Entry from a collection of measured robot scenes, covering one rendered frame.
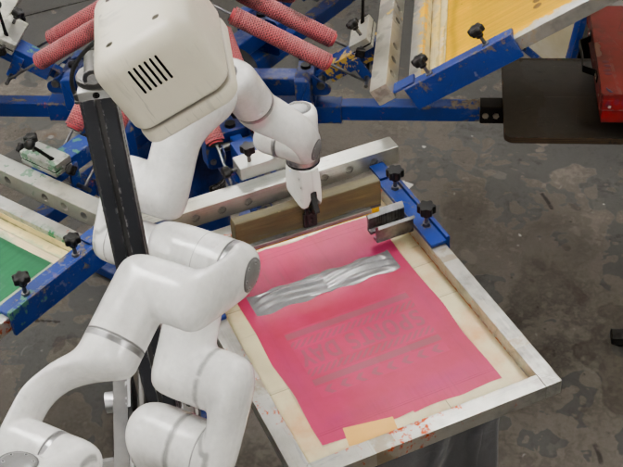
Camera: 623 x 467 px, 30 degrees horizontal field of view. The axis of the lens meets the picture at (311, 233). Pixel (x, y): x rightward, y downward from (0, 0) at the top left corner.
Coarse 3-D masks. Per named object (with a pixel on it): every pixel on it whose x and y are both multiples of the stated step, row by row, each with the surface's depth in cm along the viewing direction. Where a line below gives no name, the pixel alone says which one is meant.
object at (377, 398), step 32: (288, 256) 275; (256, 288) 267; (256, 320) 259; (288, 320) 259; (320, 320) 258; (288, 352) 251; (288, 384) 244; (384, 384) 242; (320, 416) 236; (352, 416) 236; (384, 416) 235
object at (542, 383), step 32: (384, 192) 287; (448, 256) 267; (480, 288) 258; (224, 320) 255; (512, 352) 245; (256, 384) 240; (512, 384) 235; (544, 384) 235; (256, 416) 237; (448, 416) 230; (480, 416) 231; (288, 448) 226; (352, 448) 225; (384, 448) 224; (416, 448) 228
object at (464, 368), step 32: (352, 224) 283; (320, 256) 275; (352, 256) 274; (352, 288) 265; (384, 288) 265; (416, 288) 264; (448, 320) 256; (448, 352) 248; (480, 352) 247; (416, 384) 242; (448, 384) 241; (480, 384) 241
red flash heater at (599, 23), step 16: (592, 16) 323; (608, 16) 323; (592, 32) 317; (608, 32) 316; (592, 48) 316; (608, 48) 310; (592, 64) 318; (608, 64) 304; (608, 80) 298; (608, 96) 294; (608, 112) 297
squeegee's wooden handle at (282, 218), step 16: (368, 176) 265; (336, 192) 261; (352, 192) 262; (368, 192) 264; (272, 208) 257; (288, 208) 257; (320, 208) 261; (336, 208) 263; (352, 208) 265; (240, 224) 254; (256, 224) 256; (272, 224) 258; (288, 224) 260; (240, 240) 257; (256, 240) 259
